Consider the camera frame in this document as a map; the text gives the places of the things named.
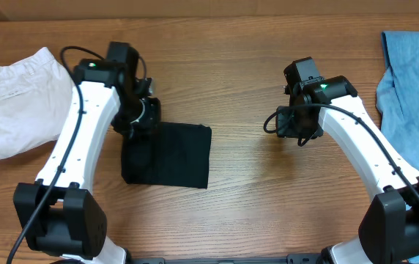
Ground black t-shirt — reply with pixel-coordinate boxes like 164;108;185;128
121;122;212;189

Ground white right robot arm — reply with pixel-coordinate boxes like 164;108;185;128
270;57;419;263

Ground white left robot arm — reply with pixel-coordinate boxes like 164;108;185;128
7;42;161;263

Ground light blue denim jeans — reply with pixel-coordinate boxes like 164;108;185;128
375;30;419;264

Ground folded white shorts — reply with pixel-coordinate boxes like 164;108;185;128
0;47;74;160

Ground black base frame rail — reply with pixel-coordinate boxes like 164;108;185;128
125;253;333;264

